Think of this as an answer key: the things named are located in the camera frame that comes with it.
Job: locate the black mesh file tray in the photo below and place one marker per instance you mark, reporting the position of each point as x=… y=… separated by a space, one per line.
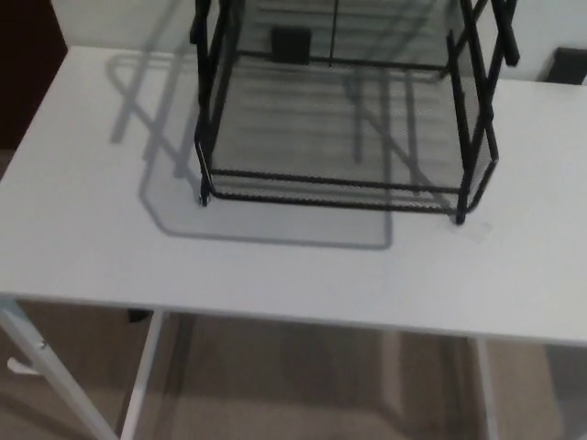
x=474 y=151

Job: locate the slanted white metal stand leg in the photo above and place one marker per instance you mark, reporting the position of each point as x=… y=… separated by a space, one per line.
x=50 y=366

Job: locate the dark brown wooden door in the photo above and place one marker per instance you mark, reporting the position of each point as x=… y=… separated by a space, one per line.
x=27 y=69

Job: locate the white plastic hook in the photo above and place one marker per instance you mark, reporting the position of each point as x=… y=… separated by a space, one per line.
x=20 y=367

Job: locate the black rectangular block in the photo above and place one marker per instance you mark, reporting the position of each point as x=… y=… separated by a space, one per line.
x=568 y=66

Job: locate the black wall box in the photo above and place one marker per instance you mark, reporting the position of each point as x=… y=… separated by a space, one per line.
x=291 y=46

